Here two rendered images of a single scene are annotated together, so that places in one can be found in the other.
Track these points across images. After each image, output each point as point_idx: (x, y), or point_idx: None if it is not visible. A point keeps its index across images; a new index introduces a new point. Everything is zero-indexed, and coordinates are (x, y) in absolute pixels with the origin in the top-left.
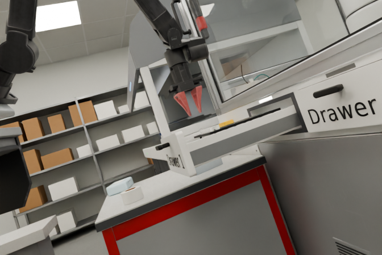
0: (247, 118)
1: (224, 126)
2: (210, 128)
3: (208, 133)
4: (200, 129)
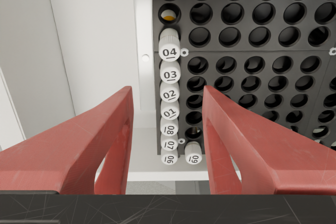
0: (329, 127)
1: (282, 52)
2: (166, 163)
3: (156, 139)
4: (164, 59)
